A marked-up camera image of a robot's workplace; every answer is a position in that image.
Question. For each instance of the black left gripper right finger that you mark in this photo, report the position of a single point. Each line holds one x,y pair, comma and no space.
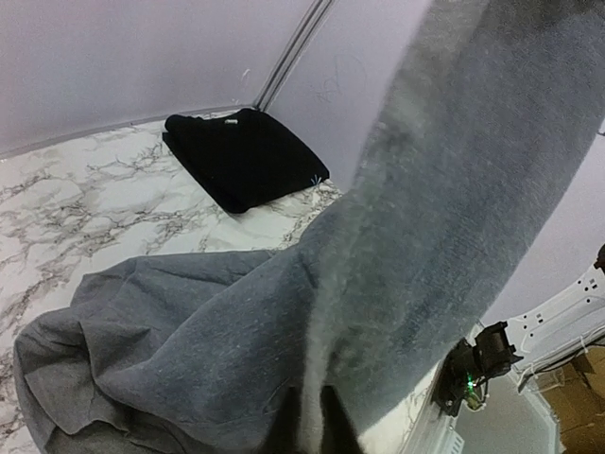
339,436

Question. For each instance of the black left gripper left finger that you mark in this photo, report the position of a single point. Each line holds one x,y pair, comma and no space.
283,434

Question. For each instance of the black t-shirt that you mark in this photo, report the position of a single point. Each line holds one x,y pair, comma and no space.
244,159

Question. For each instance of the grey garment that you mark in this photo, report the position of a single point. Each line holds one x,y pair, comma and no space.
490,113

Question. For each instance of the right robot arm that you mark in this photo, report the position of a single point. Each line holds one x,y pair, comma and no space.
561,327

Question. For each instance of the brown cardboard box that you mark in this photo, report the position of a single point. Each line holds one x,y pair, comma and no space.
577,398

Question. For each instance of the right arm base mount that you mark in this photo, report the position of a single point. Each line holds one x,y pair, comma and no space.
468,369

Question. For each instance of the right aluminium corner post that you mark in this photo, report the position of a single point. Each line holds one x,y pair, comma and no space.
307,27

